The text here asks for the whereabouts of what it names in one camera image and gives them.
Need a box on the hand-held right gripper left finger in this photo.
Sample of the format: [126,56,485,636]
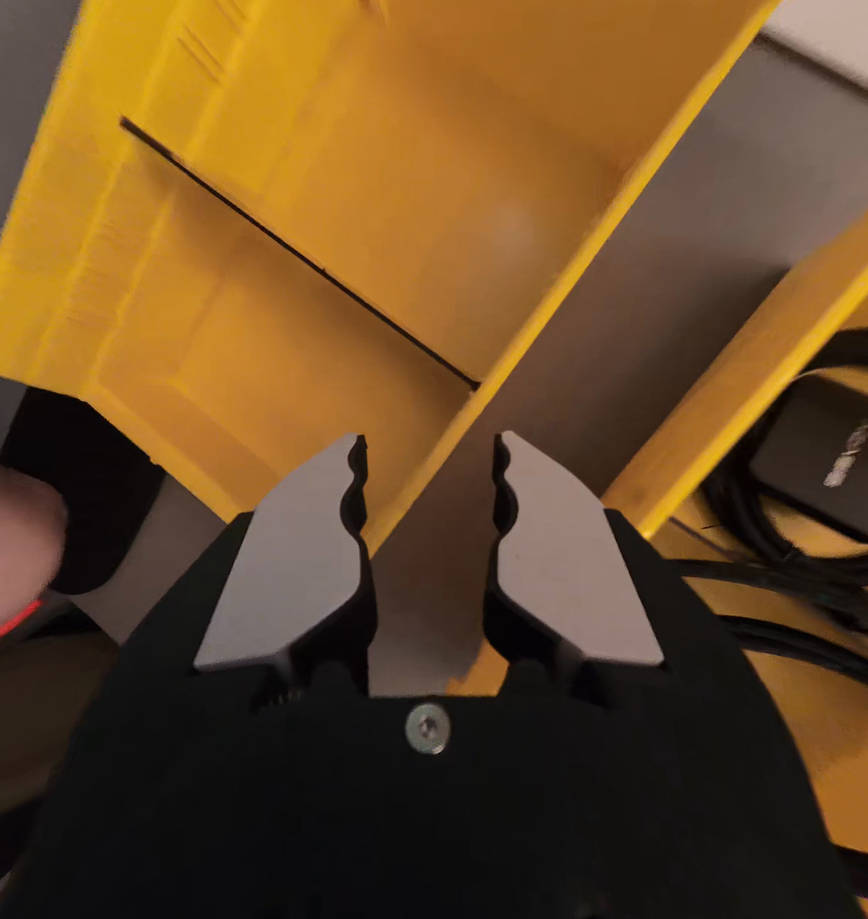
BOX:
[192,433,378,690]

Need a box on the yellow plastic bin with cables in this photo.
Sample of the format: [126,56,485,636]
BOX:
[599,194,868,898]

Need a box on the coiled black cable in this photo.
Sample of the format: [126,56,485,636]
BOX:
[700,330,868,575]

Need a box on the person's left hand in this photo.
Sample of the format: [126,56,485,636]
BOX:
[0,463,70,641]

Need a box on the yellow plastic bin with divider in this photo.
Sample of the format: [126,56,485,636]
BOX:
[0,0,783,697]

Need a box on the dark multiport hub adapter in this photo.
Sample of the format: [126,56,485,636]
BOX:
[746,373,868,547]

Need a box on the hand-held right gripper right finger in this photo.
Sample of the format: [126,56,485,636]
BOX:
[482,429,666,683]

